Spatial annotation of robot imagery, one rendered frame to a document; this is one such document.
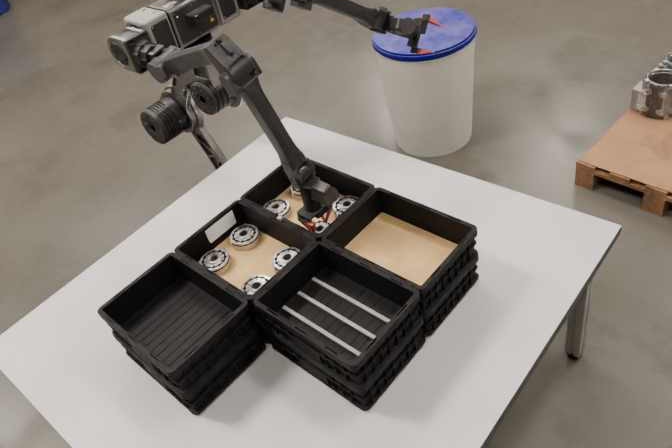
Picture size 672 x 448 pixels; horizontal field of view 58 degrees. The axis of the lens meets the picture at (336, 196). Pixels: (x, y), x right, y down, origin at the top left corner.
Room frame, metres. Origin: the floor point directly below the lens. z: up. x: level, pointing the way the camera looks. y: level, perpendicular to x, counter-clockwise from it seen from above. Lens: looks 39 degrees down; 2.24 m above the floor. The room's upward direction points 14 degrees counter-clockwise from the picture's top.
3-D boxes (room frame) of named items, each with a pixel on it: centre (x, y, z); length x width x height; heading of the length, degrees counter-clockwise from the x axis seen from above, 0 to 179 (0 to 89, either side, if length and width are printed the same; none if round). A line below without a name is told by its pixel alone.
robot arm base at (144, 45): (1.90, 0.49, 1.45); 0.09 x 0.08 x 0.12; 132
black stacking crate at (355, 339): (1.16, 0.07, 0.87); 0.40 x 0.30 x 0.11; 40
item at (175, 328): (1.28, 0.56, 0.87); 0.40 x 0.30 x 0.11; 40
